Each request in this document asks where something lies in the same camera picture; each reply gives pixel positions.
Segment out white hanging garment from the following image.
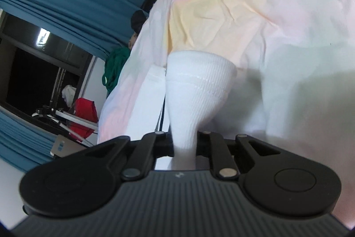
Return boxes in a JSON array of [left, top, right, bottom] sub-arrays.
[[61, 84, 77, 108]]

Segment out white pants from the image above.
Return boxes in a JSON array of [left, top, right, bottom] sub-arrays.
[[125, 50, 238, 171]]

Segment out black and beige chair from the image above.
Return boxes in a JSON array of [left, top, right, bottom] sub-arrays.
[[50, 134, 87, 159]]

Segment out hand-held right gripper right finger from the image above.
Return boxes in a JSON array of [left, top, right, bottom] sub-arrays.
[[196, 130, 289, 179]]

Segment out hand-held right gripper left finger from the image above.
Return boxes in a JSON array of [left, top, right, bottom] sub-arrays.
[[80, 131, 175, 181]]

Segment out garment steamer stand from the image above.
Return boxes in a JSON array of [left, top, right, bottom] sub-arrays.
[[31, 104, 99, 147]]

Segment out dark garment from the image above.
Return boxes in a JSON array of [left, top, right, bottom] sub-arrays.
[[130, 10, 150, 33]]

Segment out dark framed window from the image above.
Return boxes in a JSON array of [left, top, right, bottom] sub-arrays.
[[0, 10, 96, 122]]

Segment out red garment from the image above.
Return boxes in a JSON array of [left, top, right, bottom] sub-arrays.
[[69, 98, 99, 140]]

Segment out pastel tie-dye blanket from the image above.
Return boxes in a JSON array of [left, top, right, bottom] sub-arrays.
[[97, 0, 355, 226]]

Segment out green garment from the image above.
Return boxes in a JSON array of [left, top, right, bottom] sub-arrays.
[[102, 46, 132, 99]]

